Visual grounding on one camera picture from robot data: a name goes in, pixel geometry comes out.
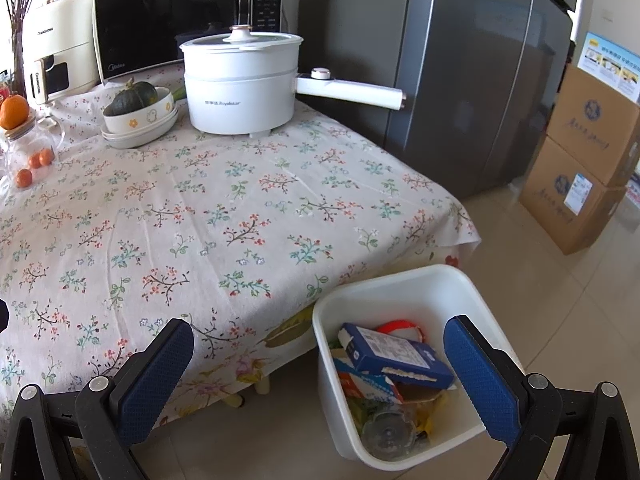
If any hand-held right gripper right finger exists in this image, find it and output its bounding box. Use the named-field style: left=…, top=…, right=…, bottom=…
left=444, top=316, right=640, bottom=480

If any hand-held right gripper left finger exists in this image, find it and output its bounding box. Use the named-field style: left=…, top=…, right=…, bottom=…
left=0, top=317, right=195, bottom=480

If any yellow food pouch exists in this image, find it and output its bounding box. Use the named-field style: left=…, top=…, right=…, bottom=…
left=415, top=395, right=447, bottom=436

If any blue cardboard box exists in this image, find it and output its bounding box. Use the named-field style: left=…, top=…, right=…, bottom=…
left=337, top=322, right=456, bottom=391

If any red round lid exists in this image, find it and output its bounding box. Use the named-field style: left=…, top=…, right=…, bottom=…
left=375, top=319, right=426, bottom=343

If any clear plastic bottle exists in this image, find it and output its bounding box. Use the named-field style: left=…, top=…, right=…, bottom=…
left=361, top=400, right=431, bottom=458

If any orange snack packet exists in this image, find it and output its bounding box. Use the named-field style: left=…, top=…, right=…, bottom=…
left=332, top=357, right=403, bottom=406

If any white plastic bin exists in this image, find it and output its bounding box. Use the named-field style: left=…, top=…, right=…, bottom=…
left=312, top=264, right=526, bottom=477

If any glass jar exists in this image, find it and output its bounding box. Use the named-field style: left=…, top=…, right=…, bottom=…
left=0, top=112, right=66, bottom=171

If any floral tablecloth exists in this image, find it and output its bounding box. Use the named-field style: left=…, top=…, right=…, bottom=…
left=0, top=62, right=481, bottom=428

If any brown cardboard box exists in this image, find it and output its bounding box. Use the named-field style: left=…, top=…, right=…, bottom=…
left=519, top=135, right=628, bottom=256
left=545, top=65, right=640, bottom=187

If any large orange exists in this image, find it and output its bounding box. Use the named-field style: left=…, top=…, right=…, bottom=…
left=0, top=94, right=31, bottom=130

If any white plate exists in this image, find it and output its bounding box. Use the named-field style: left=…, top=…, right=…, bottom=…
left=101, top=105, right=181, bottom=150

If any white flower-print bowl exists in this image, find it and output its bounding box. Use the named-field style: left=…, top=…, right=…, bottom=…
left=102, top=86, right=177, bottom=136

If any green pumpkin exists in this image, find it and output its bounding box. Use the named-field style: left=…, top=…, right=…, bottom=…
left=103, top=77, right=160, bottom=117

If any white electric cooking pot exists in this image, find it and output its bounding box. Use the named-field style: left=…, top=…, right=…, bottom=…
left=179, top=25, right=405, bottom=136

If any cream air fryer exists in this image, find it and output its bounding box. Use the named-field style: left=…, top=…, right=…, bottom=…
left=22, top=0, right=101, bottom=106

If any vase with dry twigs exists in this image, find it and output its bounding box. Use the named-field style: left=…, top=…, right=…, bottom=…
left=0, top=0, right=48, bottom=96

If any grey refrigerator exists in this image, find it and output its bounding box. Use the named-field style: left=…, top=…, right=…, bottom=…
left=297, top=0, right=573, bottom=201

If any black microwave oven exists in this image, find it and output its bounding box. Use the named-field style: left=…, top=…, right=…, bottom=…
left=94, top=0, right=301, bottom=86

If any blue white printed box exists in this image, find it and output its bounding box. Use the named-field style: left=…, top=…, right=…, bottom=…
left=577, top=32, right=640, bottom=103

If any glass pot lid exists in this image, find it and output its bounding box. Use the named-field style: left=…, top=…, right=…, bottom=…
left=180, top=25, right=305, bottom=51

